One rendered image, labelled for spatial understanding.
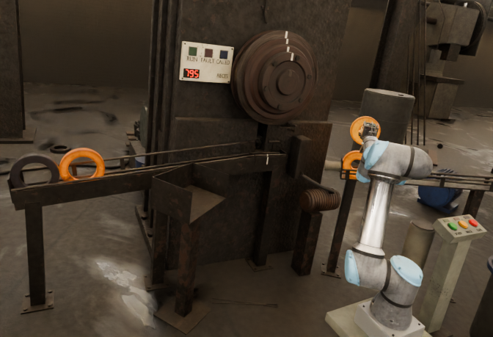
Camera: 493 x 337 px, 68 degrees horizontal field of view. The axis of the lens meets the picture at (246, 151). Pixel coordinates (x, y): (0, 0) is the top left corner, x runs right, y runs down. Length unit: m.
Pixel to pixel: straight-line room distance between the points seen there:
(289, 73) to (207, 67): 0.40
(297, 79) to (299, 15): 0.41
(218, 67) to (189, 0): 0.33
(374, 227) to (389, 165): 0.23
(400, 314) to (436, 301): 0.61
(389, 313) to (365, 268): 0.19
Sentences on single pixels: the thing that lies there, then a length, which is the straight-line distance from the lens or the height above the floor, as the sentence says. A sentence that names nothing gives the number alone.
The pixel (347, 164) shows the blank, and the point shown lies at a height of 0.70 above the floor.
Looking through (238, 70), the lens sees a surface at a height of 1.14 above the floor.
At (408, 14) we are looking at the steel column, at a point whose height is 1.90.
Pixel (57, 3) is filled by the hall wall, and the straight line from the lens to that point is 7.71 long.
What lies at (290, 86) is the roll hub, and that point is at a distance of 1.82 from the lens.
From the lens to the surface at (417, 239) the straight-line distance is 2.05.
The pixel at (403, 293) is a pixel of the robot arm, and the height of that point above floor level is 0.52.
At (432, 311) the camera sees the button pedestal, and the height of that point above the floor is 0.14.
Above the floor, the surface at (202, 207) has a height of 0.60.
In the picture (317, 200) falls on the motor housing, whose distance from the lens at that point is 2.07.
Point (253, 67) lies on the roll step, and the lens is 1.78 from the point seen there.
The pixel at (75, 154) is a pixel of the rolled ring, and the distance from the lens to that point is 1.73.
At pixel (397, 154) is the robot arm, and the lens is 1.42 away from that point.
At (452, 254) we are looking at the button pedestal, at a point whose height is 0.47.
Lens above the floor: 1.30
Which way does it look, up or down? 17 degrees down
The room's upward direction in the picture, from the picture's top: 8 degrees clockwise
